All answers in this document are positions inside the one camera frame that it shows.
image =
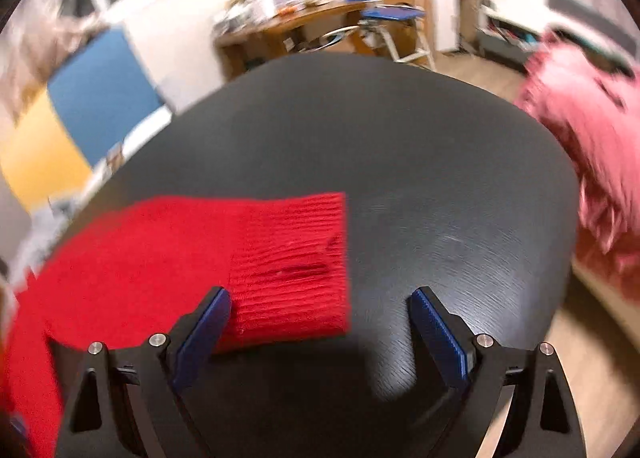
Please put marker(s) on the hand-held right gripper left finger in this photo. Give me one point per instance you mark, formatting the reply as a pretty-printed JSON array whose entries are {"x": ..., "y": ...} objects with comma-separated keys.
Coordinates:
[{"x": 200, "y": 338}]

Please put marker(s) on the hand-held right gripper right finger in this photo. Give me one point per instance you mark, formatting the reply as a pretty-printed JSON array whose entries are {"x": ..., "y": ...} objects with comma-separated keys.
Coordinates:
[{"x": 440, "y": 338}]

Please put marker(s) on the beige starfish print curtain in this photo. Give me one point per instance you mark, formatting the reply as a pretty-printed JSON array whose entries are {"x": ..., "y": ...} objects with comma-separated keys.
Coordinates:
[{"x": 65, "y": 33}]

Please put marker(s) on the red knit sweater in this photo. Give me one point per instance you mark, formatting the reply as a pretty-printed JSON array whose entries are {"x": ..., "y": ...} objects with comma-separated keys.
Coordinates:
[{"x": 175, "y": 253}]

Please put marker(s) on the blue folding chair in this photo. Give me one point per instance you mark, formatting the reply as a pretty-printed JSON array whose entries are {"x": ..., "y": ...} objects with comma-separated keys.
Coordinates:
[{"x": 395, "y": 13}]

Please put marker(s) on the pink bedspread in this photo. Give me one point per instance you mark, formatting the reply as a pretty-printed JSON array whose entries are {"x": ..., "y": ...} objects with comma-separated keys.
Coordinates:
[{"x": 590, "y": 128}]

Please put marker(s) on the white printed cushion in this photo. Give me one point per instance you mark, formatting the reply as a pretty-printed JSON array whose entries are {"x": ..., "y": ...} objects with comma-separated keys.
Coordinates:
[{"x": 140, "y": 133}]

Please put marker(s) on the grey bedside shelf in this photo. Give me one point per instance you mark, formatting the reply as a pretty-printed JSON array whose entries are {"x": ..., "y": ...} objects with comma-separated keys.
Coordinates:
[{"x": 505, "y": 38}]

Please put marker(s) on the dark grey bed headboard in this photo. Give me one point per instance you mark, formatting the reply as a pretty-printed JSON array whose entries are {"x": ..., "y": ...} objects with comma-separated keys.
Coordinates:
[{"x": 580, "y": 0}]

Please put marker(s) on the dark green cloth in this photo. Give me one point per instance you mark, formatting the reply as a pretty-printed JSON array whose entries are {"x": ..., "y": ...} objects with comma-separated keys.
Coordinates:
[{"x": 600, "y": 45}]

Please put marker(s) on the wooden table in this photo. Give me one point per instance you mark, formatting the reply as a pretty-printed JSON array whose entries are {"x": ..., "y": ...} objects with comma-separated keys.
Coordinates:
[{"x": 300, "y": 20}]

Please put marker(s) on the grey yellow blue armchair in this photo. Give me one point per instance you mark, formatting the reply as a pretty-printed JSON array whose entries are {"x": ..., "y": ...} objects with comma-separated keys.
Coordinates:
[{"x": 100, "y": 93}]

